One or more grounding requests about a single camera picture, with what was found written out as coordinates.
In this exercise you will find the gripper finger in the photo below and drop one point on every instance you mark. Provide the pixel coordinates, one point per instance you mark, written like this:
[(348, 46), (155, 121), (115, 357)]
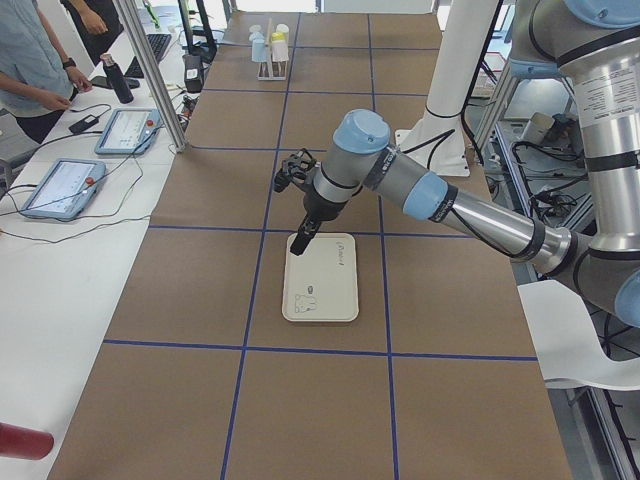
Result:
[(280, 182)]

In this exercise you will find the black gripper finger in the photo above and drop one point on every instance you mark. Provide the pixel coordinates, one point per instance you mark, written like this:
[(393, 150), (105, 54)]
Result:
[(306, 232)]

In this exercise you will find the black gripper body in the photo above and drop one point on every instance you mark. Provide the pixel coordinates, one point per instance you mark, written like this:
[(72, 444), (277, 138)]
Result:
[(318, 209)]

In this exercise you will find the pink plastic cup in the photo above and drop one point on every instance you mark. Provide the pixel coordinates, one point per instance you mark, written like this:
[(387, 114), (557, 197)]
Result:
[(279, 51)]

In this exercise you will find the light blue cup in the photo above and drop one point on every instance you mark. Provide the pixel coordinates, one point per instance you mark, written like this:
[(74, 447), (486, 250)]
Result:
[(258, 50), (256, 36)]

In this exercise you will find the grey plastic cup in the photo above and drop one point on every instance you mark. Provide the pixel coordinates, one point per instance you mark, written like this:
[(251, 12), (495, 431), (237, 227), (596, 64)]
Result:
[(256, 29)]

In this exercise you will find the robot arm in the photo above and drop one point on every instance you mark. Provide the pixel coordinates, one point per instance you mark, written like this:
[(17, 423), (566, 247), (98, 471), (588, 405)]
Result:
[(595, 45)]

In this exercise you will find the cream plastic tray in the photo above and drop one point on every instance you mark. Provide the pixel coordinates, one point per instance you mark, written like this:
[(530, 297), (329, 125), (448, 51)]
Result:
[(320, 285)]

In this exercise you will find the far teach pendant tablet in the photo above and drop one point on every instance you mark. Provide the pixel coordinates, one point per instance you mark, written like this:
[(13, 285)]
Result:
[(129, 131)]

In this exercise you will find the teach pendant tablet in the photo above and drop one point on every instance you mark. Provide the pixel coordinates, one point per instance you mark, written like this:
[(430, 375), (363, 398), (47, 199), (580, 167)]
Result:
[(129, 131), (66, 189)]

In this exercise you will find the black water bottle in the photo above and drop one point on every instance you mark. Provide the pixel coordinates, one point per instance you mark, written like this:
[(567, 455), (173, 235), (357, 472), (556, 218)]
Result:
[(116, 79)]

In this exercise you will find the black power adapter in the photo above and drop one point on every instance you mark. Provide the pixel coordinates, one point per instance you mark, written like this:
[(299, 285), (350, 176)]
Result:
[(83, 124)]

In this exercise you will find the black smartphone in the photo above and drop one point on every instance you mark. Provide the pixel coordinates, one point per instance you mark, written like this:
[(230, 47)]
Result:
[(100, 82)]

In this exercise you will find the near teach pendant tablet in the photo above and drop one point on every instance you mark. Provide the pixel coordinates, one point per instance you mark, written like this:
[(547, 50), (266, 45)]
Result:
[(66, 189)]

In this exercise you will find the person in yellow shirt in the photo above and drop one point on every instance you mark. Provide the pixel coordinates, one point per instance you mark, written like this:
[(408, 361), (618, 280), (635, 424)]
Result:
[(98, 24)]

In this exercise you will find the person in blue shirt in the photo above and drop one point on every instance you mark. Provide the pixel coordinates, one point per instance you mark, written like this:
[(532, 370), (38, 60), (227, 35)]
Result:
[(38, 79)]

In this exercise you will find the white plastic chair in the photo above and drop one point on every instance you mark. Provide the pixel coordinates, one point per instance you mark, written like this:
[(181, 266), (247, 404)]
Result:
[(566, 343)]

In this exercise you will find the red water bottle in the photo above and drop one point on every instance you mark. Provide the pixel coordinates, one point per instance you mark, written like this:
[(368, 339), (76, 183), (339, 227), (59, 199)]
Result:
[(23, 443)]

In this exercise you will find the white wire cup rack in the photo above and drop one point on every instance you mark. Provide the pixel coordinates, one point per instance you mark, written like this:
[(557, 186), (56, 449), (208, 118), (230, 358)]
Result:
[(273, 70)]

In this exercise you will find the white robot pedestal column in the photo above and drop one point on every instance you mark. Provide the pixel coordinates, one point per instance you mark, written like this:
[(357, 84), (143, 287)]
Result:
[(437, 140)]

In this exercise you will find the aluminium frame post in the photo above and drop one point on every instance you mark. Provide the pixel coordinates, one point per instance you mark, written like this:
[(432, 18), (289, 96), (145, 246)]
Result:
[(127, 11)]

